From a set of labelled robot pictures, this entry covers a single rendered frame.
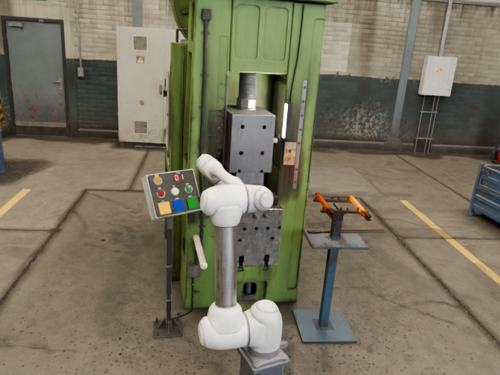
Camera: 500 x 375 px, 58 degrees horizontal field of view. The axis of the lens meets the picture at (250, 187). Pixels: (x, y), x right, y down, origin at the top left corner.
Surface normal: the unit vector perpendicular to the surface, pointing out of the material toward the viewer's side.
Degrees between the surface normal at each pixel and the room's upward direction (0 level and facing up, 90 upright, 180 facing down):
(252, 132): 90
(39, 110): 90
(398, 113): 90
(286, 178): 90
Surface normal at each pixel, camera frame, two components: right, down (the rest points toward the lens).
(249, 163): 0.22, 0.32
